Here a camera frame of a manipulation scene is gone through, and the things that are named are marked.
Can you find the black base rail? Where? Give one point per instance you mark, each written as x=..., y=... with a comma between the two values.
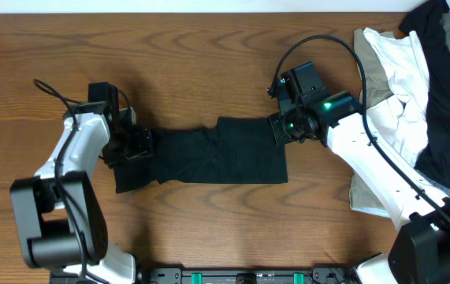
x=315, y=275

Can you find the khaki shorts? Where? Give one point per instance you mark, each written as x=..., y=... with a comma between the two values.
x=362, y=199

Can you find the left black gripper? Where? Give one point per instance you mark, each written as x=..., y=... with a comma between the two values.
x=142, y=143

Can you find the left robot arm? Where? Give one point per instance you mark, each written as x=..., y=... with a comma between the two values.
x=60, y=224

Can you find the white shirt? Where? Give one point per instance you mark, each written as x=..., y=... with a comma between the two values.
x=401, y=118

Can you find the black garment with striped band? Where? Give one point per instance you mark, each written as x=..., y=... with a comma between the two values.
x=425, y=20

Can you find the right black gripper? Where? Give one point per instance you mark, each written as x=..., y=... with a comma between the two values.
x=280, y=136

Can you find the black polo shirt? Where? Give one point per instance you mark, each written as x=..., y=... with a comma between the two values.
x=235, y=151

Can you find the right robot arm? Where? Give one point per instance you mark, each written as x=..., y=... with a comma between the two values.
x=419, y=211

